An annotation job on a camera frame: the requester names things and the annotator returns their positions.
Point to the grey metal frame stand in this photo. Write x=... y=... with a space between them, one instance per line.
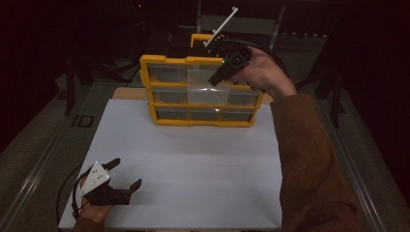
x=277 y=29

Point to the person's right hand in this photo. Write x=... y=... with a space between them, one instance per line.
x=267 y=75

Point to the yellow plastic drawer cabinet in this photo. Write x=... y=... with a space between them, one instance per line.
x=146 y=74

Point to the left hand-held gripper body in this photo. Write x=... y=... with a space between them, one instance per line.
x=96 y=180

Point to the set of clear cabinet drawers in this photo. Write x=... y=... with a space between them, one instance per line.
x=169 y=95

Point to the white table sheet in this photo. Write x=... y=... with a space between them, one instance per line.
x=193 y=180

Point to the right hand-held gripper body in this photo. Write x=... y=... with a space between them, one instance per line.
x=237 y=59

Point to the person's left hand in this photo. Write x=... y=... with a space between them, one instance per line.
x=95 y=212

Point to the black stand leg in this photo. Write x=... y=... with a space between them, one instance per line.
x=336 y=100
x=70 y=87

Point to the aluminium frame rail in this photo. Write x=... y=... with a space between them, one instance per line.
x=35 y=170
x=351 y=167

